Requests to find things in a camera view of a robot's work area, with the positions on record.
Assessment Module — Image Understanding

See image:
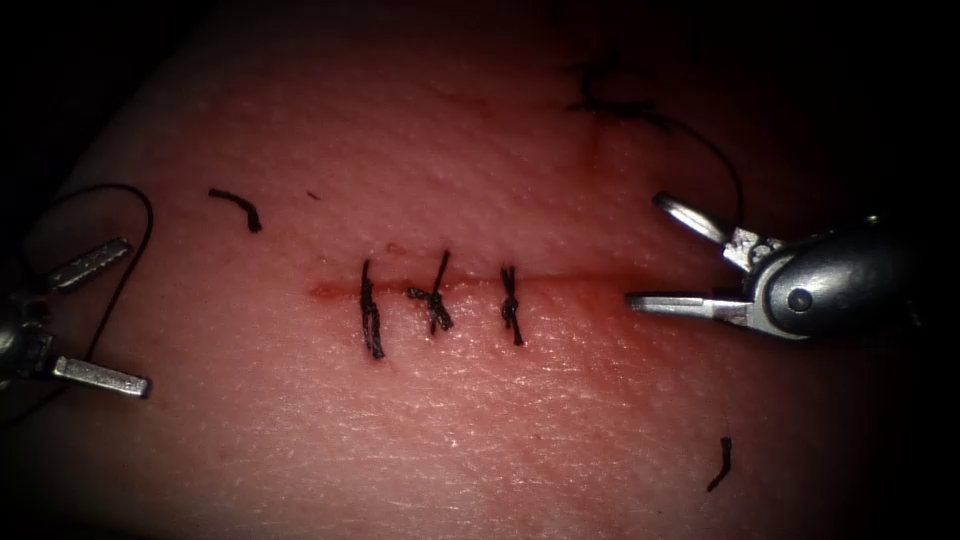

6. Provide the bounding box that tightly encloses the left arm needle driver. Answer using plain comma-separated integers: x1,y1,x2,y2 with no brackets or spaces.
0,293,58,388

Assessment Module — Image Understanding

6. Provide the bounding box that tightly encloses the left arm needle driver jaw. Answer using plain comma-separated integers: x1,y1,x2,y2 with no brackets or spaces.
46,236,136,293
50,355,154,400

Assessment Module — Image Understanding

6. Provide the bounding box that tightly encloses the right arm needle driver jaw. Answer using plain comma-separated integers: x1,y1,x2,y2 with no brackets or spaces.
625,291,753,328
651,191,786,274

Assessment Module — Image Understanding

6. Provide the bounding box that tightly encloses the right arm needle driver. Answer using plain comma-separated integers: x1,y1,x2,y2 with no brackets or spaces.
748,215,925,343

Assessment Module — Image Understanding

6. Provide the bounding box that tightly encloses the short black thread piece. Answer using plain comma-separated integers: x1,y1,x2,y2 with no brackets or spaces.
705,436,734,494
207,187,264,235

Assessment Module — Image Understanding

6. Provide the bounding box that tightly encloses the tissue pad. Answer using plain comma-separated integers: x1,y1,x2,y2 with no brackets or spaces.
0,0,939,540

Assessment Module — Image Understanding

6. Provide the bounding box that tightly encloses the black stitching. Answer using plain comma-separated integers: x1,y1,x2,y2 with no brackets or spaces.
357,248,526,362

